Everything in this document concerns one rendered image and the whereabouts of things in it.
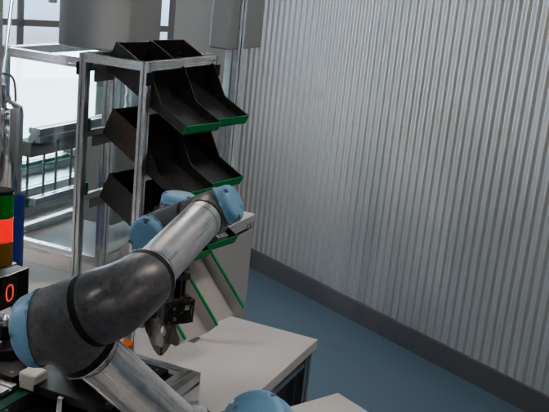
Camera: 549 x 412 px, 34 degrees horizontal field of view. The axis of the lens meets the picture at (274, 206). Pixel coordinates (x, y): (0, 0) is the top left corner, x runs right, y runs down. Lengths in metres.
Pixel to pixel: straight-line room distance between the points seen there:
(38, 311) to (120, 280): 0.14
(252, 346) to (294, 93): 3.05
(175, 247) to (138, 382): 0.23
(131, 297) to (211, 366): 1.10
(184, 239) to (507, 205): 3.00
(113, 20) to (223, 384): 1.40
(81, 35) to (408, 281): 2.38
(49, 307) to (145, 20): 1.95
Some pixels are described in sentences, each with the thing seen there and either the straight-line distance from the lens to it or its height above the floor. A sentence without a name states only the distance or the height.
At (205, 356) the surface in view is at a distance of 2.48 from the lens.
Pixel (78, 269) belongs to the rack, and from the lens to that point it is 2.30.
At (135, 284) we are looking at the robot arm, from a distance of 1.35.
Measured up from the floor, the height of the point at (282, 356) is 0.86.
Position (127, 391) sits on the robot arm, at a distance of 1.51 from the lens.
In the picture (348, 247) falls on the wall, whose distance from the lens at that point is 5.14.
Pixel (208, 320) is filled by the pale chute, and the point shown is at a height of 1.02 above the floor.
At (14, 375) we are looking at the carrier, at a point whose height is 0.97.
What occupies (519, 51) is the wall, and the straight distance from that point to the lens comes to 4.31.
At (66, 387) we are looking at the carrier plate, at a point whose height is 0.97.
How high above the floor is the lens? 1.90
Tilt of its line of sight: 15 degrees down
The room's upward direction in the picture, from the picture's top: 6 degrees clockwise
